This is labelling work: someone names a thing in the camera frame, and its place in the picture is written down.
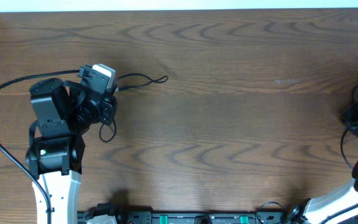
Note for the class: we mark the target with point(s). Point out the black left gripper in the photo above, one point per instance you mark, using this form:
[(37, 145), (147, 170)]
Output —
[(109, 105)]

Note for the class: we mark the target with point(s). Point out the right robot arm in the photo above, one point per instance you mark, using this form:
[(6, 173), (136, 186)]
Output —
[(342, 203)]

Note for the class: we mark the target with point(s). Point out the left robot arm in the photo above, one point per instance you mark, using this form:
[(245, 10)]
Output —
[(64, 111)]

